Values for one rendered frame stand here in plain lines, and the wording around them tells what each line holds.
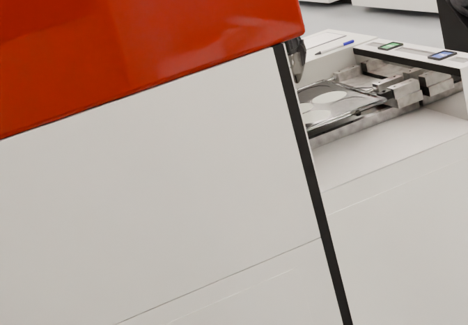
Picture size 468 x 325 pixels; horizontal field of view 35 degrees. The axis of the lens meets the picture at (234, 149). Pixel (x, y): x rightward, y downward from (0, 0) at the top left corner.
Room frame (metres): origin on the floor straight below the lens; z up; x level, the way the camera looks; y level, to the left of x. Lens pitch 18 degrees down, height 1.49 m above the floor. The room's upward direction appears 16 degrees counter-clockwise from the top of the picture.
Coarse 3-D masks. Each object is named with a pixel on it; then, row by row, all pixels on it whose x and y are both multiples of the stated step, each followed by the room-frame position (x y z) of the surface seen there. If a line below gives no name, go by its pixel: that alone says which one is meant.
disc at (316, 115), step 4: (308, 112) 1.93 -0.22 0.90; (312, 112) 1.91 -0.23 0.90; (316, 112) 1.90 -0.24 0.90; (320, 112) 1.89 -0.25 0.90; (324, 112) 1.89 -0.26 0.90; (328, 112) 1.88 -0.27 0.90; (304, 116) 1.90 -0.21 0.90; (308, 116) 1.89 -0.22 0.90; (312, 116) 1.88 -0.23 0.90; (316, 116) 1.87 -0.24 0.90; (320, 116) 1.86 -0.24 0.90; (324, 116) 1.85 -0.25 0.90; (304, 120) 1.86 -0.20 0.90; (308, 120) 1.85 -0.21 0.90; (312, 120) 1.84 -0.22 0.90; (316, 120) 1.83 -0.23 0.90
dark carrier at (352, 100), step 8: (304, 88) 2.17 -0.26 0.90; (312, 88) 2.15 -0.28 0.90; (320, 88) 2.12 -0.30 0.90; (328, 88) 2.10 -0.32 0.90; (336, 88) 2.07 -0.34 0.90; (344, 88) 2.05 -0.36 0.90; (304, 96) 2.09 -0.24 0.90; (312, 96) 2.06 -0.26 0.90; (352, 96) 1.96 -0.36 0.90; (360, 96) 1.93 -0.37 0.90; (368, 96) 1.91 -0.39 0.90; (320, 104) 1.96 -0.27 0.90; (328, 104) 1.94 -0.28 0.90; (336, 104) 1.92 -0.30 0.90; (344, 104) 1.90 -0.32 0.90; (352, 104) 1.88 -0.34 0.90; (360, 104) 1.86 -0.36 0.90; (304, 112) 1.93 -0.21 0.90; (336, 112) 1.85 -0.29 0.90; (344, 112) 1.84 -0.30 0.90; (320, 120) 1.82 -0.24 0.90
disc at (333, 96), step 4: (332, 92) 2.05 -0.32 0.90; (336, 92) 2.04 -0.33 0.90; (340, 92) 2.03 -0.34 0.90; (344, 92) 2.02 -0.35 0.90; (320, 96) 2.04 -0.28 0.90; (324, 96) 2.03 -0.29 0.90; (328, 96) 2.02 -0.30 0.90; (332, 96) 2.01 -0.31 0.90; (336, 96) 2.00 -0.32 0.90; (340, 96) 1.99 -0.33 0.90; (344, 96) 1.98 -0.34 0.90; (312, 100) 2.02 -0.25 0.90; (316, 100) 2.01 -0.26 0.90; (320, 100) 2.00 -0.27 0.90; (324, 100) 1.99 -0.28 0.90; (328, 100) 1.98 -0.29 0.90; (332, 100) 1.97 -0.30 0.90
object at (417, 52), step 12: (360, 48) 2.22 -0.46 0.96; (372, 48) 2.18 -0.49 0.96; (396, 48) 2.10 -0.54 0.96; (408, 48) 2.07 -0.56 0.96; (420, 48) 2.03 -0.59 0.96; (432, 48) 1.99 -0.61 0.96; (420, 60) 1.91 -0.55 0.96; (432, 60) 1.87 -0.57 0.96; (444, 60) 1.84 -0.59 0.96; (456, 60) 1.83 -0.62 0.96
